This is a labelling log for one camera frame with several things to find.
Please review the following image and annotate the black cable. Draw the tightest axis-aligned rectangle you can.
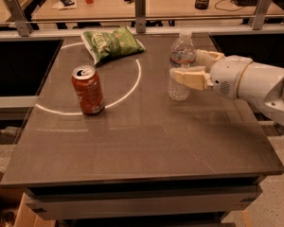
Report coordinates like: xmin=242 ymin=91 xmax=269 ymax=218
xmin=214 ymin=0 xmax=245 ymax=12

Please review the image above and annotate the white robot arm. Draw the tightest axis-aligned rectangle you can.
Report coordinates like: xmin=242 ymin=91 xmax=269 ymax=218
xmin=169 ymin=49 xmax=284 ymax=126

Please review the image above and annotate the left metal bracket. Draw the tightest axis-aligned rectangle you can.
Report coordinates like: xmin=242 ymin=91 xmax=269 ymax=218
xmin=4 ymin=0 xmax=32 ymax=37

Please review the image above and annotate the grey drawer front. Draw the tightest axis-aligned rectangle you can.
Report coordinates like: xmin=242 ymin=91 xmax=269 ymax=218
xmin=27 ymin=185 xmax=262 ymax=219

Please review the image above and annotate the black mesh pen cup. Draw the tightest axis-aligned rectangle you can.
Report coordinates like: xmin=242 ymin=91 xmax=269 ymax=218
xmin=195 ymin=0 xmax=210 ymax=9

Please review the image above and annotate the red coke can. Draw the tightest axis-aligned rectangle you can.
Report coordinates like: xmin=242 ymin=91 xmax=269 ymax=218
xmin=71 ymin=65 xmax=104 ymax=114

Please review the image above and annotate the right metal bracket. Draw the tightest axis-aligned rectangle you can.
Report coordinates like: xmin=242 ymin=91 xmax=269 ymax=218
xmin=248 ymin=0 xmax=273 ymax=30

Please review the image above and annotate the green chip bag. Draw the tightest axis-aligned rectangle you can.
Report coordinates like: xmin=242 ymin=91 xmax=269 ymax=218
xmin=81 ymin=27 xmax=145 ymax=65

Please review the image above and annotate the clear plastic water bottle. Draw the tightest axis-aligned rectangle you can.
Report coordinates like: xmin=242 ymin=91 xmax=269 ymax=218
xmin=168 ymin=30 xmax=196 ymax=101

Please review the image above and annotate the cardboard box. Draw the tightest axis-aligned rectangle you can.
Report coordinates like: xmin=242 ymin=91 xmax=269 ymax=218
xmin=14 ymin=194 xmax=56 ymax=227

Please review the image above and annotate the middle metal bracket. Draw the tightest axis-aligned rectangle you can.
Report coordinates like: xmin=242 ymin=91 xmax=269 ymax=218
xmin=134 ymin=0 xmax=146 ymax=33

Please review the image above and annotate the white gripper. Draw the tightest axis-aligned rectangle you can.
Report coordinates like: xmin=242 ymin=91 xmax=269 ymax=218
xmin=169 ymin=49 xmax=253 ymax=99

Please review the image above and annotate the metal bracket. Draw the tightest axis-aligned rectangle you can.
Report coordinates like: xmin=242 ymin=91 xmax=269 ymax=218
xmin=248 ymin=0 xmax=273 ymax=30
xmin=4 ymin=0 xmax=32 ymax=37
xmin=134 ymin=0 xmax=146 ymax=33

